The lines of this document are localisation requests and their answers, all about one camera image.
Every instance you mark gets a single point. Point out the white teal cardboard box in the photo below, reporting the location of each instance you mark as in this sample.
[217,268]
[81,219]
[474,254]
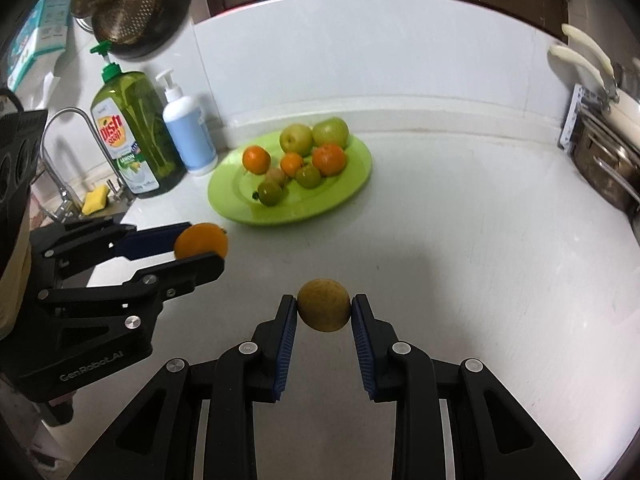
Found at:
[45,30]

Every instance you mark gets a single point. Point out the cream frying pan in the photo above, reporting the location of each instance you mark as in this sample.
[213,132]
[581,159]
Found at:
[580,65]

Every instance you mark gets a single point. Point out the large orange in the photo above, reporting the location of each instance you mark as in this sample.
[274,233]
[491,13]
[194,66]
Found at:
[200,240]

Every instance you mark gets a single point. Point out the metal pot rack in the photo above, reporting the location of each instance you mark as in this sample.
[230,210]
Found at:
[570,120]

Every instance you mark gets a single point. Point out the white pump bottle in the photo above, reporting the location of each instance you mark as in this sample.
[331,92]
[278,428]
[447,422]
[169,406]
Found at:
[190,130]

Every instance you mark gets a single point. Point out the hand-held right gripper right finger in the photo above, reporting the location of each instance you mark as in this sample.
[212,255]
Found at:
[362,345]

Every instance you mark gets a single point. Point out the round brown kiwi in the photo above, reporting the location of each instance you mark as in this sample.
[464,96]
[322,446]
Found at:
[276,176]
[323,305]

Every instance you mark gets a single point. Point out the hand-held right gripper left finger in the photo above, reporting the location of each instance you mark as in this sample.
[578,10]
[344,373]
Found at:
[287,345]

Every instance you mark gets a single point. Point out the medium tangerine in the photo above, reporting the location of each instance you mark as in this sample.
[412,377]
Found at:
[329,159]

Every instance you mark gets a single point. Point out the green oval plate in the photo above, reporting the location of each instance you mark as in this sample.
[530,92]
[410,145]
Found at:
[330,195]

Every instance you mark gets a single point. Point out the steel faucet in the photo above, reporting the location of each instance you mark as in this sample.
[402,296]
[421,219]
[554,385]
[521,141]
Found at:
[60,120]

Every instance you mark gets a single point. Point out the steel colander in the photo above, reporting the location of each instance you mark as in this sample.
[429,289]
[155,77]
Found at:
[140,10]

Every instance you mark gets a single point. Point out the green dish soap bottle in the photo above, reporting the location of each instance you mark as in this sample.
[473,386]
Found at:
[145,130]

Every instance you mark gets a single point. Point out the wide steel pot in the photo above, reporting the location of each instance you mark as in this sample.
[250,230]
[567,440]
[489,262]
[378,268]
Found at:
[605,160]

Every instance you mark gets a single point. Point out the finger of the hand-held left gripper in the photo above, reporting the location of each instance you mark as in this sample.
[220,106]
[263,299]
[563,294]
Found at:
[195,270]
[150,242]

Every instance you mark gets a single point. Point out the yellow sponge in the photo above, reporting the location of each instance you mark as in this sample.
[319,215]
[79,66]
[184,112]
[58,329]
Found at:
[95,200]

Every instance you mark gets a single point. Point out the small tangerine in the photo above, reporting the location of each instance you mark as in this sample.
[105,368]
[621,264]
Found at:
[291,163]
[256,159]

